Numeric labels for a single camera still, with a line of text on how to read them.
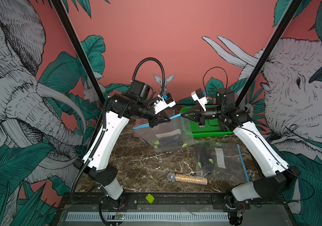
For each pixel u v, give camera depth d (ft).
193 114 1.91
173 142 2.47
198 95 1.79
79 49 2.80
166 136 2.52
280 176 1.29
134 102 1.46
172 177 2.56
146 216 2.30
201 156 2.89
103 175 1.30
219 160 2.82
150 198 2.45
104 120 1.37
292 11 2.32
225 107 1.73
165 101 1.71
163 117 1.76
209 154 2.89
